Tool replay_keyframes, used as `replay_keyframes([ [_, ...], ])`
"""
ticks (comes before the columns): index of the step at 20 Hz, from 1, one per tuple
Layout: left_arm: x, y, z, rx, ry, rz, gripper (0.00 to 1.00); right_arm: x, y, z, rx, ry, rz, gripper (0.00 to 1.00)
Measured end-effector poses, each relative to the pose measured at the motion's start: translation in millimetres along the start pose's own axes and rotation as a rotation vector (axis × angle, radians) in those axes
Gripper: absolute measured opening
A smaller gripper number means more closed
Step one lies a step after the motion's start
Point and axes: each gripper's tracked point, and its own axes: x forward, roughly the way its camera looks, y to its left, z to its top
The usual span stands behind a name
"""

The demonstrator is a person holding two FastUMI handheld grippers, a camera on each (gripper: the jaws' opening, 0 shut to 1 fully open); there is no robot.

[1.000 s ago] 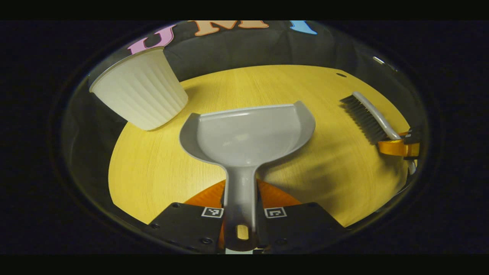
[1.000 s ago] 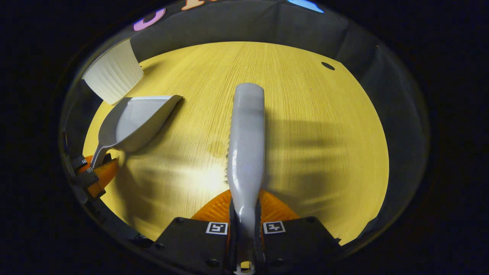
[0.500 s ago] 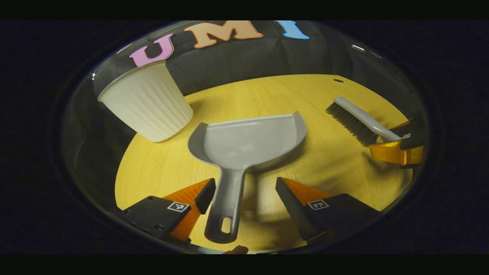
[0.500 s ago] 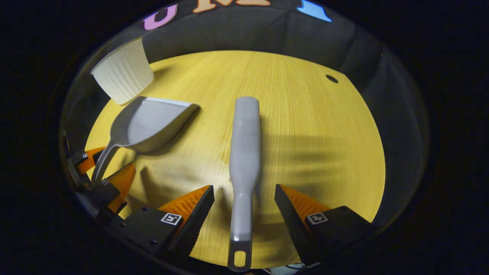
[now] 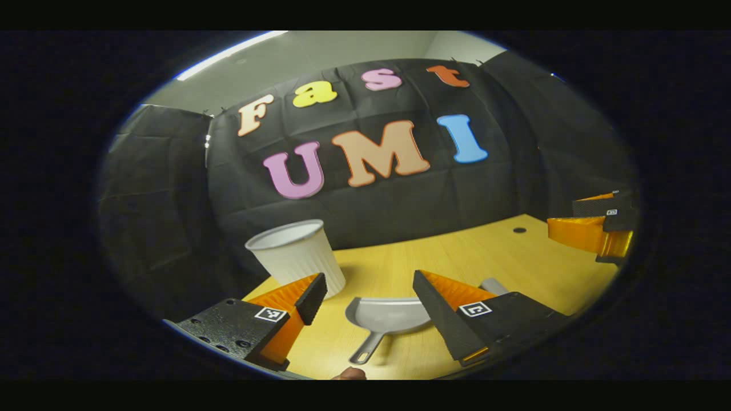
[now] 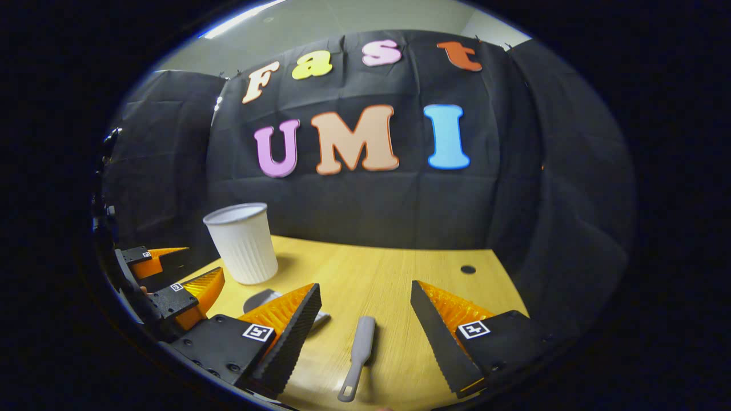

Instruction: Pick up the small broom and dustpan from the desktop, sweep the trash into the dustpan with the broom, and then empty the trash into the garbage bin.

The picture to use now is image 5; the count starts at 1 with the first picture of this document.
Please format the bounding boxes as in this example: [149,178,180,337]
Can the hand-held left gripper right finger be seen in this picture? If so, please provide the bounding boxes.
[412,269,572,368]

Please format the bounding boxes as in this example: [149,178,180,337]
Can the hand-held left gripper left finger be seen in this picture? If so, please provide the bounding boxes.
[174,272,328,373]

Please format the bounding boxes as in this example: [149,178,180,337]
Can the white ribbed garbage bin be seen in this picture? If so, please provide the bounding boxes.
[245,219,347,299]

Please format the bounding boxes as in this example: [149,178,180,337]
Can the grey plastic dustpan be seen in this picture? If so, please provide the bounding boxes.
[344,297,433,366]

